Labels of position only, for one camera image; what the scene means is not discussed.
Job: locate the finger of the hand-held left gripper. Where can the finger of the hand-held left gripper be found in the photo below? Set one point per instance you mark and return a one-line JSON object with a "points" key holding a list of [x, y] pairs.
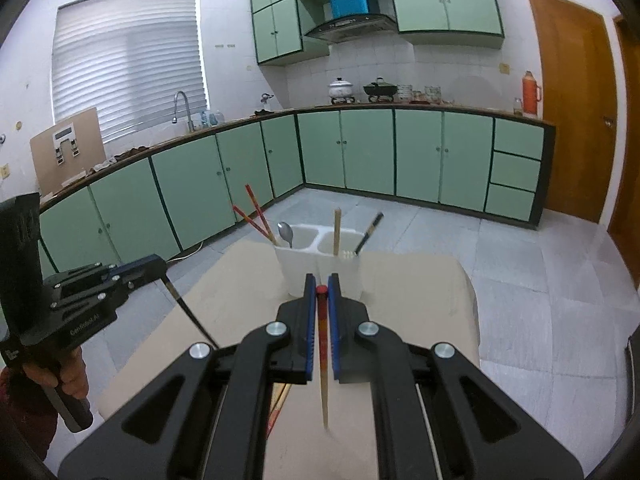
{"points": [[140, 266], [90, 296]]}

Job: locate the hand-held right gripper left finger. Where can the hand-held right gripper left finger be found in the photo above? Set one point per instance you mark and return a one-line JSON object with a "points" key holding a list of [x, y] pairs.
{"points": [[311, 320]]}

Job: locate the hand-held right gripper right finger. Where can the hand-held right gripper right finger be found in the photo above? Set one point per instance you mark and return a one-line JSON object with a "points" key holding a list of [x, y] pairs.
{"points": [[334, 325]]}

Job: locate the white two-compartment utensil holder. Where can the white two-compartment utensil holder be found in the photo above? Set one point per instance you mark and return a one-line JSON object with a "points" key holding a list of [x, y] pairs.
{"points": [[295, 270]]}

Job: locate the dark brown chopstick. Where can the dark brown chopstick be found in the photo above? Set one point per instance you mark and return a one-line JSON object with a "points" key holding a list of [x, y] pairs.
{"points": [[190, 312]]}

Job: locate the white fork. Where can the white fork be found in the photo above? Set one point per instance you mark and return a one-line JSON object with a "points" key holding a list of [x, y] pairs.
{"points": [[349, 256]]}

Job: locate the red-tipped wooden chopstick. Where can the red-tipped wooden chopstick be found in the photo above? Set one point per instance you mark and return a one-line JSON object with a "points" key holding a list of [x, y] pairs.
{"points": [[326, 400]]}

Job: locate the tan chopstick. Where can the tan chopstick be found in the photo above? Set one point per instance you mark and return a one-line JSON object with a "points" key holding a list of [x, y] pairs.
{"points": [[274, 417], [282, 396]]}

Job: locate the metal spoon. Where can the metal spoon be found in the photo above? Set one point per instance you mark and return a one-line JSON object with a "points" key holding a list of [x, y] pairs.
{"points": [[285, 232]]}

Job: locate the light wooden chopstick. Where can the light wooden chopstick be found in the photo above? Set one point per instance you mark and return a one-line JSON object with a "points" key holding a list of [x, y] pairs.
{"points": [[337, 230]]}

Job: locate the black chopstick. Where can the black chopstick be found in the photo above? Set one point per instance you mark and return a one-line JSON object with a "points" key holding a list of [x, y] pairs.
{"points": [[370, 232]]}

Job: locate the red patterned chopstick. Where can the red patterned chopstick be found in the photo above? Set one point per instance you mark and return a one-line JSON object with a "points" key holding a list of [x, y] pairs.
{"points": [[252, 222], [260, 215]]}

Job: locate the person's left forearm red sleeve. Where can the person's left forearm red sleeve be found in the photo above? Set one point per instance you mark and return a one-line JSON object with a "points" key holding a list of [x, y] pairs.
{"points": [[25, 410]]}

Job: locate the person's left hand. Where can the person's left hand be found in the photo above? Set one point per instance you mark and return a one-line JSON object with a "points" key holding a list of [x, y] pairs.
{"points": [[70, 375]]}

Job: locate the cloths on counter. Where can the cloths on counter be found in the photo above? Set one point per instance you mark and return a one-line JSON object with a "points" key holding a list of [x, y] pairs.
{"points": [[120, 157]]}

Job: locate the brown cardboard board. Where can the brown cardboard board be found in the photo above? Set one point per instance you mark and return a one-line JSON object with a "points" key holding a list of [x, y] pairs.
{"points": [[90, 160]]}

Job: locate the white packaged device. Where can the white packaged device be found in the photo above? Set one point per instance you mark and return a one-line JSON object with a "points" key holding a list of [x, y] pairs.
{"points": [[65, 142]]}

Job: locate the metal kitchen faucet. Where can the metal kitchen faucet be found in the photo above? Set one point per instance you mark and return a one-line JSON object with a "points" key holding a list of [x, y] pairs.
{"points": [[187, 110]]}

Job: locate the bottles beside sink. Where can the bottles beside sink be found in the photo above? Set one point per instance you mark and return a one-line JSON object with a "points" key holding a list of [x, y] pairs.
{"points": [[211, 118]]}

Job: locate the green base cabinets with counter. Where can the green base cabinets with counter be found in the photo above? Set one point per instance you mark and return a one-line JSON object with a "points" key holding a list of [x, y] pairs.
{"points": [[370, 150]]}

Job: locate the white window blind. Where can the white window blind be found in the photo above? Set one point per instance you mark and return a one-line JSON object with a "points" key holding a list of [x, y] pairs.
{"points": [[130, 60]]}

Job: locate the metal kettle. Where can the metal kettle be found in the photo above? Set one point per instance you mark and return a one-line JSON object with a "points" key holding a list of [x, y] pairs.
{"points": [[266, 102]]}

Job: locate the gas stove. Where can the gas stove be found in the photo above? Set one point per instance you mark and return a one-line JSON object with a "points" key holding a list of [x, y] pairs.
{"points": [[362, 101]]}

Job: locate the white cooking pot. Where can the white cooking pot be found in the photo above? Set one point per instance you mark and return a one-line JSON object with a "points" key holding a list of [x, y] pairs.
{"points": [[341, 90]]}

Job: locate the black wok with lid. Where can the black wok with lid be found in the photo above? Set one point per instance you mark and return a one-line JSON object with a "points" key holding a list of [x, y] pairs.
{"points": [[380, 90]]}

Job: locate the stack of bowls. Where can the stack of bowls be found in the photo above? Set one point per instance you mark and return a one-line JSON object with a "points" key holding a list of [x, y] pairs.
{"points": [[405, 92]]}

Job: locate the glass containers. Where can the glass containers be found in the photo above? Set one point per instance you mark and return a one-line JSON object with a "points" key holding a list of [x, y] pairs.
{"points": [[432, 94]]}

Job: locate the small jar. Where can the small jar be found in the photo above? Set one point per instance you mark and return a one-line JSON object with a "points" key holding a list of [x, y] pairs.
{"points": [[518, 106]]}

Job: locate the black range hood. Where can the black range hood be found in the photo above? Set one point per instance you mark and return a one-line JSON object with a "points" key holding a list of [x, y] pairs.
{"points": [[350, 27]]}

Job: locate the orange thermos flask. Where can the orange thermos flask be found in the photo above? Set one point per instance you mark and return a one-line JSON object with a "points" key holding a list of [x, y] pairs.
{"points": [[530, 95]]}

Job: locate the blue box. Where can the blue box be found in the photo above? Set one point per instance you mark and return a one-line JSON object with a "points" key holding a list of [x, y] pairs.
{"points": [[352, 1]]}

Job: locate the green wall cabinets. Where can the green wall cabinets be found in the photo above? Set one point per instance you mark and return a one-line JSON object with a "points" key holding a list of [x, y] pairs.
{"points": [[450, 0]]}

